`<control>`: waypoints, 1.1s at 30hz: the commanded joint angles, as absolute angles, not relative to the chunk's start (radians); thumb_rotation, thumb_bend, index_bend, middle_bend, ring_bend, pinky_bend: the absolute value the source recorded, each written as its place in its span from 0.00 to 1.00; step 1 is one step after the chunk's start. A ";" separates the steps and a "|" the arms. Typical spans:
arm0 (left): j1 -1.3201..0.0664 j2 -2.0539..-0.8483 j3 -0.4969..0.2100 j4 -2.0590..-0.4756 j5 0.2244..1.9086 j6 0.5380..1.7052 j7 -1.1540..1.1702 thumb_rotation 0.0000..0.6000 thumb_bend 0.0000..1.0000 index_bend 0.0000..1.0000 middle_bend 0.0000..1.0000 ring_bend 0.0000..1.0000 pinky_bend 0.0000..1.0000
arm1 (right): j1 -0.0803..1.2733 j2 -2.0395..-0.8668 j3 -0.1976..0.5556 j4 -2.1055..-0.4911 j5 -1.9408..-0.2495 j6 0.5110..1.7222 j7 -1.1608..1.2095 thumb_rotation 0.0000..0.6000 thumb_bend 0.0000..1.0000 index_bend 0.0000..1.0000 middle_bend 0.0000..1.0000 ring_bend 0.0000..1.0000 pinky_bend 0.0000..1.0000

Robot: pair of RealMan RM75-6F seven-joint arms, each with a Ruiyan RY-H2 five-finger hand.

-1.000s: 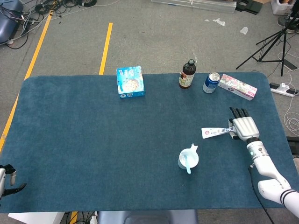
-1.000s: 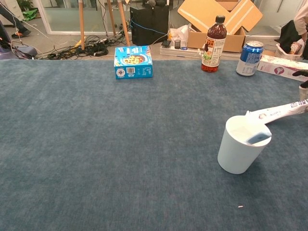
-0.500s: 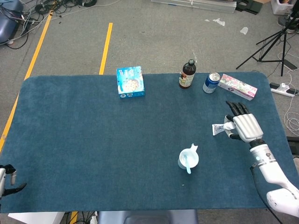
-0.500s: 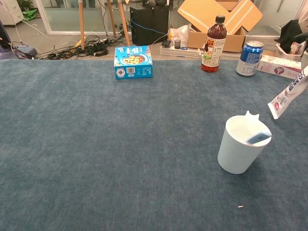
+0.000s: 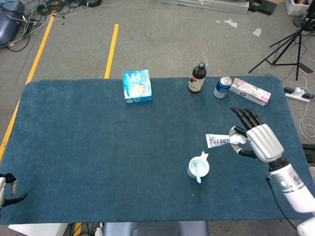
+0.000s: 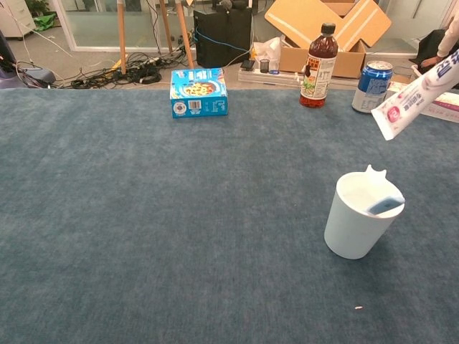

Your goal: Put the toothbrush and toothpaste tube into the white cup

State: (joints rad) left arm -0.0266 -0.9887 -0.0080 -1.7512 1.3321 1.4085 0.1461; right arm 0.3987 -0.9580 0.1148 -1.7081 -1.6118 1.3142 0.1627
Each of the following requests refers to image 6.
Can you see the white cup with ears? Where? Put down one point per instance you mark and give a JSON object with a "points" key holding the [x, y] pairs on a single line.
{"points": [[355, 233]]}

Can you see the light blue toothbrush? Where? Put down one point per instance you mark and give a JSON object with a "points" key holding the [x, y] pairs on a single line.
{"points": [[385, 205]]}

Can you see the white floral toothpaste tube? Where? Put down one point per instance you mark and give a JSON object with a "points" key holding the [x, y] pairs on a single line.
{"points": [[412, 100]]}

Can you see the black mesh pen cup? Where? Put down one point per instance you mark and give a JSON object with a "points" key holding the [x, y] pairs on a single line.
{"points": [[264, 66]]}

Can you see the floral long box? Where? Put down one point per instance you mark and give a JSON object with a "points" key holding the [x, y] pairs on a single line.
{"points": [[448, 107]]}

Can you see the blue snack box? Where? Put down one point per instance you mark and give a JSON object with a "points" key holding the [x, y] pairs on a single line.
{"points": [[199, 93]]}

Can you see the silver aluminium rails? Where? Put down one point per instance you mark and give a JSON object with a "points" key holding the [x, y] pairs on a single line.
{"points": [[258, 77]]}

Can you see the black phone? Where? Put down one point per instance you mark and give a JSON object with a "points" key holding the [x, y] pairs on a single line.
{"points": [[247, 65]]}

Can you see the blue table mat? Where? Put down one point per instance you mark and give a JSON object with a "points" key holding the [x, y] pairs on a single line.
{"points": [[107, 215]]}

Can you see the white plastic bag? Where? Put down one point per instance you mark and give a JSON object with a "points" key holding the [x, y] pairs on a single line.
{"points": [[269, 48]]}

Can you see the brown tea bottle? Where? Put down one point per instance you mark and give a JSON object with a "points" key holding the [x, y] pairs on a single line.
{"points": [[319, 71]]}

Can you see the black computer tower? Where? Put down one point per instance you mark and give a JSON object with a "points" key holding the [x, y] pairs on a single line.
{"points": [[222, 36]]}

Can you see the wooden easel leg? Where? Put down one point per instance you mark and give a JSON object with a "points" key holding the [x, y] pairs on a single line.
{"points": [[122, 36], [183, 32], [165, 25]]}

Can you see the blue soda can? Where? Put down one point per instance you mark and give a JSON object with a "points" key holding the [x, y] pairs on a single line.
{"points": [[369, 86]]}

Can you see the open cardboard box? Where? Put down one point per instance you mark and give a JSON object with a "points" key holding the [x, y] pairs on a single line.
{"points": [[305, 18]]}

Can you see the white plastic basket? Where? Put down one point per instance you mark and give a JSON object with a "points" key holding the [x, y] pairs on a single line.
{"points": [[417, 73]]}

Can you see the green fabric item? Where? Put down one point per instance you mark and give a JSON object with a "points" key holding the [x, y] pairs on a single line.
{"points": [[44, 22]]}

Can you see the dark blue machine base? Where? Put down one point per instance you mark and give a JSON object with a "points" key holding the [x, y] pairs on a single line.
{"points": [[7, 79]]}

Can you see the green potted plant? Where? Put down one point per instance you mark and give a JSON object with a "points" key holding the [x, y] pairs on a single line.
{"points": [[37, 7]]}

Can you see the bystander person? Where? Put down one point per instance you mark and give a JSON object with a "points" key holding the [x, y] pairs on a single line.
{"points": [[448, 39]]}

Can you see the white cabinet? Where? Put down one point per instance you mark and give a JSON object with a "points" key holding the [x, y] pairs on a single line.
{"points": [[10, 18]]}

